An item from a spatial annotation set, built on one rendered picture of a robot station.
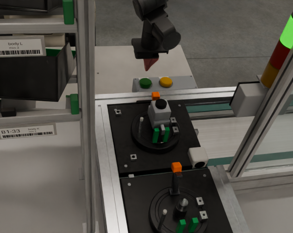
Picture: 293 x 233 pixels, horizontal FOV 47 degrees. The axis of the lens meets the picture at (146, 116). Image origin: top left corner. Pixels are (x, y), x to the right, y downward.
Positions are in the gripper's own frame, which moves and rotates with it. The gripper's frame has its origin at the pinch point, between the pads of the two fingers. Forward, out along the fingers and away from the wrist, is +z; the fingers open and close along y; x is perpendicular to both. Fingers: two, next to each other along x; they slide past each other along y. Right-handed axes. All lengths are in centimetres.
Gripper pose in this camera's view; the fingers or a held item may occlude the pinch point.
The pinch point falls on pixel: (146, 67)
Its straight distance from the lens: 107.1
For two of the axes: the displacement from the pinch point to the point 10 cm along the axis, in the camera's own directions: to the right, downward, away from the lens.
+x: -2.1, -7.5, 6.2
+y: 9.7, -0.8, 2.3
